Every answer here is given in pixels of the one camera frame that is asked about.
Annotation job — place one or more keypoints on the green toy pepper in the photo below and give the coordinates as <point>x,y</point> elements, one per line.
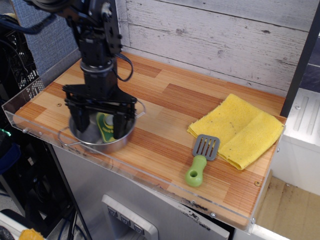
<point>106,126</point>

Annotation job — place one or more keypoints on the clear acrylic table guard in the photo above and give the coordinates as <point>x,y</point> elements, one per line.
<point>160,150</point>

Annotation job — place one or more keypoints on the white toy sink unit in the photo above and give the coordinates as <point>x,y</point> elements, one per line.
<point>297,157</point>

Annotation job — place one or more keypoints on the grey spatula with green handle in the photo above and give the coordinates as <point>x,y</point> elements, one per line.
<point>205,149</point>

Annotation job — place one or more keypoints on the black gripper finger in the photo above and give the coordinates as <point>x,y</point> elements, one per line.
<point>80,116</point>
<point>119,125</point>

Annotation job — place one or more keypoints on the black plastic crate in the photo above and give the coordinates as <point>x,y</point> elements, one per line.
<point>17,66</point>

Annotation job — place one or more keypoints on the small stainless steel pot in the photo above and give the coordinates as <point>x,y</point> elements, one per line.
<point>91,138</point>

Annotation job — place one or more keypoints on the yellow folded towel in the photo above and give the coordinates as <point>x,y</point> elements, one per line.
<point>245,131</point>

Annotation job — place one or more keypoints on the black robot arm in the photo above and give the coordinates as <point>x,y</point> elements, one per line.
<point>94,24</point>

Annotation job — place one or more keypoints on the dark grey right post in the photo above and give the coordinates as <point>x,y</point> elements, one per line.
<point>302,63</point>

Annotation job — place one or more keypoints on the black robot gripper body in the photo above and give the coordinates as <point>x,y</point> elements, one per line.
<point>99,93</point>

